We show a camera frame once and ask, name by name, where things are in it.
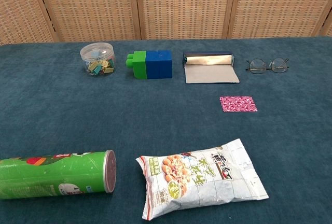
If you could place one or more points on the woven wooden folding screen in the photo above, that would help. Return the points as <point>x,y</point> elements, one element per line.
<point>181,6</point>

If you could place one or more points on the clear jar of binder clips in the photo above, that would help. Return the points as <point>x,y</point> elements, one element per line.
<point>98,60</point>

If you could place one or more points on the green building block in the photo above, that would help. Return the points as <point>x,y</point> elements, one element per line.
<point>138,66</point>

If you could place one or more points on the blue felt table cover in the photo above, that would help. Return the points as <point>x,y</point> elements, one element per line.
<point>77,117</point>

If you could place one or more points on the white snack bag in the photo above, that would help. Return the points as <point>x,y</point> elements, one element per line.
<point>197,180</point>

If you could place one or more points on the green chips can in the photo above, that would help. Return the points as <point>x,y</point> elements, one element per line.
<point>52,174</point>

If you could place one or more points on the blue building block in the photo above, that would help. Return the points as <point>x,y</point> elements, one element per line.
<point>159,64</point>

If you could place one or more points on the pink patterned card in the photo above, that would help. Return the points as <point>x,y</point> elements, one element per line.
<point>238,104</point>

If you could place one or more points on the thin metal-frame eyeglasses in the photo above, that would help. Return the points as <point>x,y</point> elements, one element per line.
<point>278,66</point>

